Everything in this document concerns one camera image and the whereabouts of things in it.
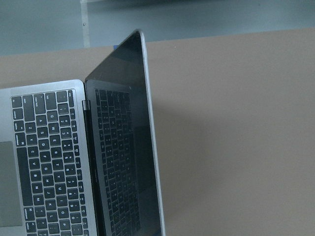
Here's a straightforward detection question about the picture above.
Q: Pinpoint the grey laptop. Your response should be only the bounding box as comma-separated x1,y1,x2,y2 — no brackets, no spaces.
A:
0,29,165,236

